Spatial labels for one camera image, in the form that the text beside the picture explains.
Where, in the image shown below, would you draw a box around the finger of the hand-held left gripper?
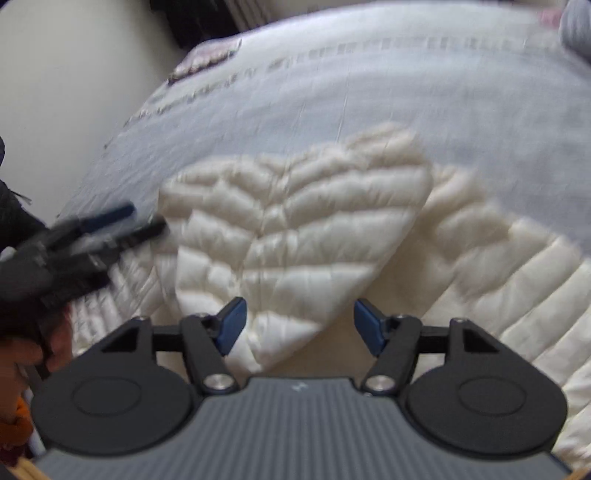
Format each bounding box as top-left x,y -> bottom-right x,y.
76,203 -> 137,236
99,217 -> 168,259

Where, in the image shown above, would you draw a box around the dark hanging clothes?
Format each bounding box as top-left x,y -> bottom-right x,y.
148,0 -> 232,49

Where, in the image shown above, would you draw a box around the grey patterned curtain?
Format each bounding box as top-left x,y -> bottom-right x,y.
224,0 -> 273,31

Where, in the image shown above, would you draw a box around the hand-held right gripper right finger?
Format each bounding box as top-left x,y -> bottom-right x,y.
353,298 -> 526,397

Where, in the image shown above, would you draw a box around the person's left hand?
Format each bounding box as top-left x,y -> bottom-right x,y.
0,309 -> 74,418

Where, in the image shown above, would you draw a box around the white quilted down jacket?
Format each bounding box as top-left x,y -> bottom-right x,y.
69,122 -> 591,472

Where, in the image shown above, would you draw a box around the folded purple cloth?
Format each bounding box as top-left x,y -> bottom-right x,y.
168,37 -> 243,86

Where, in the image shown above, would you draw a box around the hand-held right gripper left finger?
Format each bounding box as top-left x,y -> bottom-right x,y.
76,296 -> 248,396

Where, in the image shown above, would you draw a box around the orange cloth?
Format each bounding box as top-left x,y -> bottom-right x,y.
0,397 -> 35,462

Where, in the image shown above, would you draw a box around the grey plush pillow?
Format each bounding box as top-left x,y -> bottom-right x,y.
558,0 -> 591,51

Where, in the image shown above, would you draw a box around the grey bed cover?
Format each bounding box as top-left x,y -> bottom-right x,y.
58,0 -> 591,264

